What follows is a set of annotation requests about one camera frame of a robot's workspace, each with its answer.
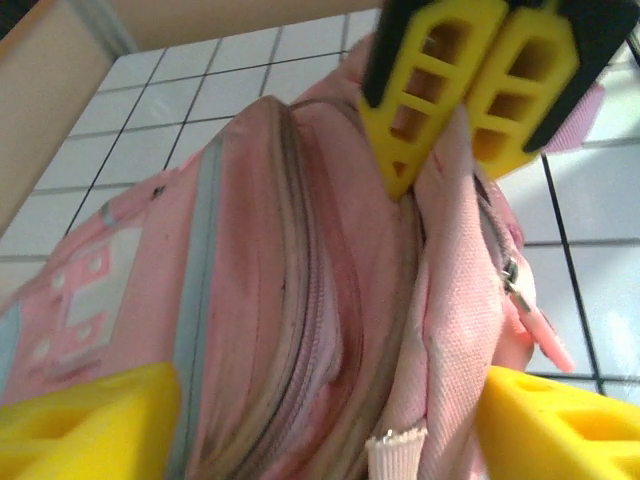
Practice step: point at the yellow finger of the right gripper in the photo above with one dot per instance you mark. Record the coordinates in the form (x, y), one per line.
(400, 60)
(560, 45)

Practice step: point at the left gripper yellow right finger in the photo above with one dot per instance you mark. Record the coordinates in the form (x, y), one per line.
(560, 435)

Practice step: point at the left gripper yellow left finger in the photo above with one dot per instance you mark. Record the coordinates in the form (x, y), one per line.
(90, 430)

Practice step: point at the pink backpack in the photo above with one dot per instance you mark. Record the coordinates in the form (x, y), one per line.
(300, 300)

